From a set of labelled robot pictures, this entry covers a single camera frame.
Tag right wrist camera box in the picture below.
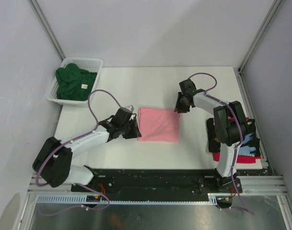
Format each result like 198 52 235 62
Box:
179 79 197 96

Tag red t-shirt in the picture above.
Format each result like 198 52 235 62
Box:
212 116 258 165

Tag right aluminium frame post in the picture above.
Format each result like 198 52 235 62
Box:
239 0 287 72

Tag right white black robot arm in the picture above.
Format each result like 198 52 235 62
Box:
175 90 248 192

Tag left aluminium frame post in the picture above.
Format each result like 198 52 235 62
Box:
28 0 66 60

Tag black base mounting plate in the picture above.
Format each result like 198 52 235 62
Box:
71 169 244 195

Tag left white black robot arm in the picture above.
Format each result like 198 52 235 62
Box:
33 116 141 192

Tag green t-shirt in basket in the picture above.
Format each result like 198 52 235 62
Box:
55 63 97 101

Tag aluminium frame post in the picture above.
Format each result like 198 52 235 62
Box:
239 0 287 72
28 0 66 60

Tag white plastic basket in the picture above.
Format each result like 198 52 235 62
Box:
46 57 103 107

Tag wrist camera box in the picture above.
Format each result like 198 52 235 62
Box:
111 105 134 127
179 79 197 96

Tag pink t-shirt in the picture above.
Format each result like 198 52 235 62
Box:
138 107 180 142

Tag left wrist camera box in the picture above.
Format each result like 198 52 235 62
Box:
111 105 134 127

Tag black printed t-shirt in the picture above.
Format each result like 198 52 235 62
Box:
206 117 261 158

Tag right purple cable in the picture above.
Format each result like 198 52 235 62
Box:
188 73 256 215

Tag white slotted cable duct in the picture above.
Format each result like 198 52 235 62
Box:
35 194 231 205

